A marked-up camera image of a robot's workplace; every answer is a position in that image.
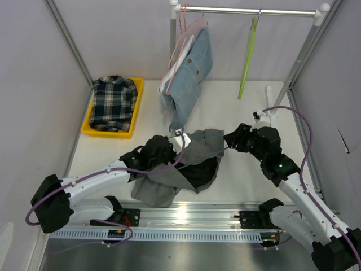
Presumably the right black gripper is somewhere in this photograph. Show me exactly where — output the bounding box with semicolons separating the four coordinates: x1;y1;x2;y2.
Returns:
223;124;266;163

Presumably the grey garment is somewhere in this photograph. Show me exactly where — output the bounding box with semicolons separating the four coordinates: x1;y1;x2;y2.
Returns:
131;128;225;208

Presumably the white skirt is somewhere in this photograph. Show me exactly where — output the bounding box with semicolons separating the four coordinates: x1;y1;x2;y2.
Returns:
158;35;195;114

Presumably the light blue denim skirt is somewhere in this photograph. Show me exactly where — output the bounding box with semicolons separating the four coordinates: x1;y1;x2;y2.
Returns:
161;27;213;130

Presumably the pink wire hanger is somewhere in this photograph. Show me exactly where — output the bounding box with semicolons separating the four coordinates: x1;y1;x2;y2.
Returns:
163;1;186;94
159;10;208;95

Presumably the blue plastic hanger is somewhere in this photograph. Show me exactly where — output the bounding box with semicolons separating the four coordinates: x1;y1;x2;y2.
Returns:
177;129;228;170

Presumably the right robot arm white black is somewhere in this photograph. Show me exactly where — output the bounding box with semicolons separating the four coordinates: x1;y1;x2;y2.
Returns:
224;124;360;270

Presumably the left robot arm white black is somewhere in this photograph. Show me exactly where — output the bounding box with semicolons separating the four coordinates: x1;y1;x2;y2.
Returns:
25;133;189;234

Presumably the green plastic hanger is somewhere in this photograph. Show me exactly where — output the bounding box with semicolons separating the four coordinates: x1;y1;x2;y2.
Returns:
237;8;262;100

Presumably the yellow plastic tray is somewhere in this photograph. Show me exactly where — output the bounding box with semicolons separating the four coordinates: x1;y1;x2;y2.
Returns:
81;77;144;139

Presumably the plaid garment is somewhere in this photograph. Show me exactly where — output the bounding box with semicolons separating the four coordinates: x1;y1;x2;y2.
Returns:
89;75;138;132

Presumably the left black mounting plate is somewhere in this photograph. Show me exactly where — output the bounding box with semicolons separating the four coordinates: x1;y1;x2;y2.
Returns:
114;208;141;227

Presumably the black mounting plate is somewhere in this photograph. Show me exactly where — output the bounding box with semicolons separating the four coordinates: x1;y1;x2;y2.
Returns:
114;208;141;227
234;210;280;230

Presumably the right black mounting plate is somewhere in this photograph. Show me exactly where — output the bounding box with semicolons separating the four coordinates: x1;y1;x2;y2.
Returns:
234;210;280;230

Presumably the metal clothes rack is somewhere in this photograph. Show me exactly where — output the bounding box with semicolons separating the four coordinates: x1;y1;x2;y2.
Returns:
169;1;331;111

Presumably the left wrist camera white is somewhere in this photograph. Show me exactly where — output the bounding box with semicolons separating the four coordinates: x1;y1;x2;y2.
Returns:
169;129;191;154

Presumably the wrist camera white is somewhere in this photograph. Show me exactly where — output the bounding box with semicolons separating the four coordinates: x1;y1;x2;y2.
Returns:
251;110;272;130
169;129;191;154

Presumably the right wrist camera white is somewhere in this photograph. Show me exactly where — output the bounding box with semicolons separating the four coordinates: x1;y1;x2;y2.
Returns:
251;110;272;130

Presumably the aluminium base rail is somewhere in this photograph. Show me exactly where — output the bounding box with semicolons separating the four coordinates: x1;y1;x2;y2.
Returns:
66;199;341;234

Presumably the white slotted cable duct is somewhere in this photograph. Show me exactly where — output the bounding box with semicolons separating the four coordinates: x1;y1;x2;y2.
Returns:
50;228;262;243

